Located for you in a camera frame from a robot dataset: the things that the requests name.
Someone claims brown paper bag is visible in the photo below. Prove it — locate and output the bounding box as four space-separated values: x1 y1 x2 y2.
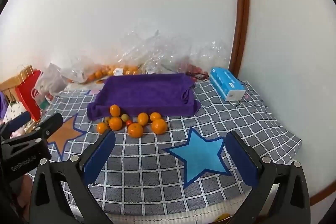
0 64 34 94

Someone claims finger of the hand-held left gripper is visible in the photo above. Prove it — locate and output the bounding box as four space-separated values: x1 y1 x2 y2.
0 112 31 137
31 113 64 141

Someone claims cloudy plastic bag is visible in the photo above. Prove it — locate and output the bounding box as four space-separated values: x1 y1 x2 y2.
61 55 113 85

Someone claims purple towel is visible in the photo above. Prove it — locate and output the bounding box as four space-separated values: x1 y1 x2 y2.
87 73 201 121

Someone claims brown wooden door frame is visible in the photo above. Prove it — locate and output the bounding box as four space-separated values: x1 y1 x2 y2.
228 0 250 77

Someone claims clear crumpled plastic bag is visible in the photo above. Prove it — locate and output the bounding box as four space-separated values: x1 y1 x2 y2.
181 36 233 77

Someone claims brown wooden trim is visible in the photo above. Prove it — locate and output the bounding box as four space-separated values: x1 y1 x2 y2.
310 179 332 206

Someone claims white patterned cloth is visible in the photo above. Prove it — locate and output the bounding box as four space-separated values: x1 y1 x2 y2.
4 102 32 132

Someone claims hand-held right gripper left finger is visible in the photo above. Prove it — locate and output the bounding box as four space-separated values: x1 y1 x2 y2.
29 130 116 224

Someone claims grey checked blanket with stars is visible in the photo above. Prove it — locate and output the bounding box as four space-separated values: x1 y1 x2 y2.
26 80 302 216

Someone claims clear plastic bag white label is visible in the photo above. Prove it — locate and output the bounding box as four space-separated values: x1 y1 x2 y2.
115 30 193 76

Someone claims blue tissue pack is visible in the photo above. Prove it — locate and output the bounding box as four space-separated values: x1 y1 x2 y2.
209 67 247 102

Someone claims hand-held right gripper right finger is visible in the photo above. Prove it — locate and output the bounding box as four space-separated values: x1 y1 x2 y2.
225 131 311 224

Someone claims pile of bagged red strawberries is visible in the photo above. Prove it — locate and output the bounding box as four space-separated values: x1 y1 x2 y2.
184 63 210 81

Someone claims thin black wire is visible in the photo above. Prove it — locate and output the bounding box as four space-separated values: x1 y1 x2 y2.
186 70 210 80

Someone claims pile of bagged tangerines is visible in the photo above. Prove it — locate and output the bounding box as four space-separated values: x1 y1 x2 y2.
106 64 139 77
69 68 111 83

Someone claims red paper bag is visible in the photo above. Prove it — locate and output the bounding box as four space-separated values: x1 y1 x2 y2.
15 70 44 121

